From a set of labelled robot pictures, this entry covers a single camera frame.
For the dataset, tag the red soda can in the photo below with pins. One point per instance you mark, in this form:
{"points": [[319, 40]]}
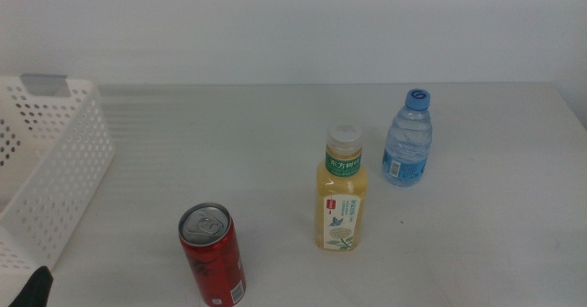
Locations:
{"points": [[215, 261]]}

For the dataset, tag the white perforated plastic basket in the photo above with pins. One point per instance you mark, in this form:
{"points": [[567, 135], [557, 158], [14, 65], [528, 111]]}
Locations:
{"points": [[55, 192]]}

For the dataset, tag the yellow tea bottle green label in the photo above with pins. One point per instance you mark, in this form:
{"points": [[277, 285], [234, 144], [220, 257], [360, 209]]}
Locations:
{"points": [[341, 192]]}

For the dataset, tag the clear water bottle blue cap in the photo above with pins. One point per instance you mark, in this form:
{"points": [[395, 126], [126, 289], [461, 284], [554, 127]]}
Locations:
{"points": [[407, 146]]}

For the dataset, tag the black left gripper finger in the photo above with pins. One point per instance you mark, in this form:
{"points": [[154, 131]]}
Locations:
{"points": [[36, 288]]}

